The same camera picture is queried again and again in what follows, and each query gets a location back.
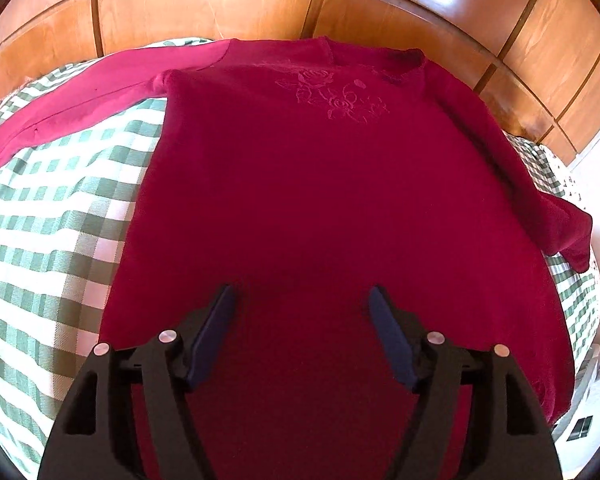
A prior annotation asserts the green checked bed sheet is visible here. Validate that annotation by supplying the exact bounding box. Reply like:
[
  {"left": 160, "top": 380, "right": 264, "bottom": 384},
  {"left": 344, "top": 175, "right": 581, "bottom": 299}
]
[{"left": 0, "top": 37, "right": 600, "bottom": 476}]

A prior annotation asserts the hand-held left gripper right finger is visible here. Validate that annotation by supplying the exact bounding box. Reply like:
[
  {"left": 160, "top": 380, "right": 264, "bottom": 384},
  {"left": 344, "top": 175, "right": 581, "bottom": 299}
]
[{"left": 369, "top": 285, "right": 563, "bottom": 480}]

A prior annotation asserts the white bedside furniture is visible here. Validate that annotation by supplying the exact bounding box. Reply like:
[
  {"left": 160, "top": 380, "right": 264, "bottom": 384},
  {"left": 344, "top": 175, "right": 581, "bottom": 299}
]
[{"left": 550, "top": 345, "right": 600, "bottom": 461}]

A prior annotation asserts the red embroidered sweater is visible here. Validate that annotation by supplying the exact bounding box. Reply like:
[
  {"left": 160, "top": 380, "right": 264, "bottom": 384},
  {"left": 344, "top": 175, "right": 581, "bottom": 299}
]
[{"left": 0, "top": 36, "right": 595, "bottom": 480}]

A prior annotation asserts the wooden panelled headboard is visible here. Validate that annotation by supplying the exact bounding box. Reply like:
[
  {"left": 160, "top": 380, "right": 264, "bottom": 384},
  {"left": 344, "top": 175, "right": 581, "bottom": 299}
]
[{"left": 0, "top": 0, "right": 600, "bottom": 166}]

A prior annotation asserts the white patterned bed sheet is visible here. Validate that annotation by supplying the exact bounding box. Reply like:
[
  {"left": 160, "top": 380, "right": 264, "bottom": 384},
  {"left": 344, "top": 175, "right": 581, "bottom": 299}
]
[{"left": 540, "top": 144, "right": 586, "bottom": 212}]

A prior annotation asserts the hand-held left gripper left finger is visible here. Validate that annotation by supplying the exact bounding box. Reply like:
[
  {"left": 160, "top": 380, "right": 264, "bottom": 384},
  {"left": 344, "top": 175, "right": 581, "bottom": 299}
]
[{"left": 37, "top": 284, "right": 238, "bottom": 480}]

